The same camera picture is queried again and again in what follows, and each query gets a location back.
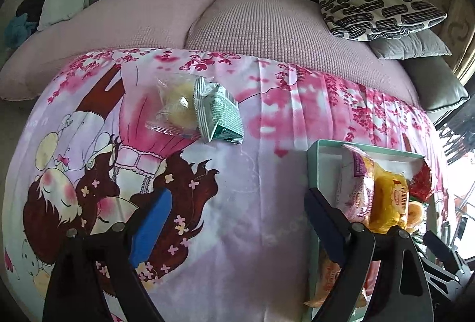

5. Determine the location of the yellow orange snack packet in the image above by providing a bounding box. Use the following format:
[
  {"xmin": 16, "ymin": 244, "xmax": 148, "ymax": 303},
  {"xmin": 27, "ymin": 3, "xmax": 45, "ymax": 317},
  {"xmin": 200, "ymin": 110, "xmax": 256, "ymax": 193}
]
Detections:
[{"xmin": 369, "ymin": 163, "xmax": 409, "ymax": 234}]

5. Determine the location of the red foil snack packet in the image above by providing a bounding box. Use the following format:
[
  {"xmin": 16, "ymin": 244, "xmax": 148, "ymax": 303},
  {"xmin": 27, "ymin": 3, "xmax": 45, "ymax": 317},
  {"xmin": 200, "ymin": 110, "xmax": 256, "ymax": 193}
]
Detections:
[{"xmin": 305, "ymin": 250, "xmax": 380, "ymax": 308}]

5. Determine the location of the dark clothes pile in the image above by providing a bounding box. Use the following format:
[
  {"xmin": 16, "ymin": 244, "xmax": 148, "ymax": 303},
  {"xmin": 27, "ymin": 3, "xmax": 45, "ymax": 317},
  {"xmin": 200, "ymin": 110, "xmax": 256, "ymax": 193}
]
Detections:
[{"xmin": 4, "ymin": 0, "xmax": 45, "ymax": 49}]

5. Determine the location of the pink snack packet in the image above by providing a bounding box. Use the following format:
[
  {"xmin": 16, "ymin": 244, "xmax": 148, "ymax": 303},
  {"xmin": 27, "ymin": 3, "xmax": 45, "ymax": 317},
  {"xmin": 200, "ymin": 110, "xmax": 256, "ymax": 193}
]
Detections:
[{"xmin": 336, "ymin": 144, "xmax": 374, "ymax": 226}]

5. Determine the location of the grey satin pillow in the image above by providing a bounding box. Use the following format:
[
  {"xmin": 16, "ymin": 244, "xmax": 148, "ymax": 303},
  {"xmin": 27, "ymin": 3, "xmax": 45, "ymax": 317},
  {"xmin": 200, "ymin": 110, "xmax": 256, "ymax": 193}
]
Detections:
[{"xmin": 369, "ymin": 29, "xmax": 452, "ymax": 61}]

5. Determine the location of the teal shallow cardboard tray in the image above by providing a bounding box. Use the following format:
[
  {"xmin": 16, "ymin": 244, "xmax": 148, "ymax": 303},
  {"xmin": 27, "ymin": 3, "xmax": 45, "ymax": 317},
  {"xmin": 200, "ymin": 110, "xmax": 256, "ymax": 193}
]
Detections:
[{"xmin": 306, "ymin": 140, "xmax": 434, "ymax": 321}]

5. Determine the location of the orange round wrapped snack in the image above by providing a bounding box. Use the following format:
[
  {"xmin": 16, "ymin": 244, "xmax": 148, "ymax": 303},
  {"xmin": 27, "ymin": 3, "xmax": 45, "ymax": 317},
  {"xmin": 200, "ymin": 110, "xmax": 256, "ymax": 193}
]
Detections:
[{"xmin": 406, "ymin": 201, "xmax": 425, "ymax": 233}]

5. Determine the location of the clear yellow cake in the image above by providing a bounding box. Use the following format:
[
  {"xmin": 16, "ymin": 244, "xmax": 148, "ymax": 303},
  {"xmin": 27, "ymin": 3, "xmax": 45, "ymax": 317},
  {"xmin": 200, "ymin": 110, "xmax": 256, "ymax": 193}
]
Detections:
[{"xmin": 146, "ymin": 73, "xmax": 200, "ymax": 139}]

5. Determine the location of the green white snack packet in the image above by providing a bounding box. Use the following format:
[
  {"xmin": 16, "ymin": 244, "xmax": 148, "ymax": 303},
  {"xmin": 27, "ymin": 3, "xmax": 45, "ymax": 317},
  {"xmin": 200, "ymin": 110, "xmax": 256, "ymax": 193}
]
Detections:
[{"xmin": 193, "ymin": 77, "xmax": 244, "ymax": 144}]

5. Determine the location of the pink textured sofa cover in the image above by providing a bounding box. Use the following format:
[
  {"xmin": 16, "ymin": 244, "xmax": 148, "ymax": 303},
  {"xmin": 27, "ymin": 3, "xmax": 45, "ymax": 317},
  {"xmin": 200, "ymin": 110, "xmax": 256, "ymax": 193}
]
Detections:
[{"xmin": 1, "ymin": 0, "xmax": 419, "ymax": 105}]

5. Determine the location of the red bow-shaped snack packet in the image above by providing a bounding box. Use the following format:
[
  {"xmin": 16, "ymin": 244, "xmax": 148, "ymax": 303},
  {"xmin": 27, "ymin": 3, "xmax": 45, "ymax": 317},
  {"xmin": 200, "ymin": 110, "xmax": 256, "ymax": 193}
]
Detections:
[{"xmin": 409, "ymin": 161, "xmax": 432, "ymax": 202}]

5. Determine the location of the black white patterned pillow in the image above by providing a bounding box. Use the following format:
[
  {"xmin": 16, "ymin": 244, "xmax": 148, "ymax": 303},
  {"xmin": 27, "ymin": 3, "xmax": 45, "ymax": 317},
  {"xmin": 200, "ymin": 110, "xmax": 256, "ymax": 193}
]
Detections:
[{"xmin": 318, "ymin": 0, "xmax": 447, "ymax": 42}]

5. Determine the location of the pink cartoon print blanket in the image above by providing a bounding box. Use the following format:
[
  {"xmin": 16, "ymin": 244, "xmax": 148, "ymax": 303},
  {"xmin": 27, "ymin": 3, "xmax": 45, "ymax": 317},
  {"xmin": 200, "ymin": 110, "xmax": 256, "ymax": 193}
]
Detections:
[{"xmin": 1, "ymin": 48, "xmax": 447, "ymax": 321}]

